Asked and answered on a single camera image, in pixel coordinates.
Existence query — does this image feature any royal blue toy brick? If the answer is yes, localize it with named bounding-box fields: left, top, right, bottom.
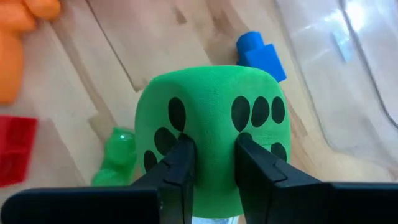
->
left=235, top=30, right=287, bottom=83

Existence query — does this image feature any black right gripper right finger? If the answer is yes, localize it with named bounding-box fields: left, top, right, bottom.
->
left=234, top=132, right=333, bottom=224

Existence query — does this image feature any clear plastic container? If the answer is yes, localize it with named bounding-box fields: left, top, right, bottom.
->
left=275, top=0, right=398, bottom=181

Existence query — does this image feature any green plush die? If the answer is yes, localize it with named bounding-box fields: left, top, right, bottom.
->
left=134, top=64, right=292, bottom=219

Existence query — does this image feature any green translucent bear figure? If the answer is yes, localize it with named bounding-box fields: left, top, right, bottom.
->
left=91, top=126, right=138, bottom=187

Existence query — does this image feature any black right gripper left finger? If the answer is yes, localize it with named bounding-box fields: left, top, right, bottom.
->
left=130, top=133, right=197, bottom=224

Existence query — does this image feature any red double-stud brick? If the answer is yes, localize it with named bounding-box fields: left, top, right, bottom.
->
left=0, top=114, right=39, bottom=188

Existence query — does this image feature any orange sloped brick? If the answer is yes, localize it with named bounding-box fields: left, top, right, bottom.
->
left=0, top=0, right=62, bottom=105

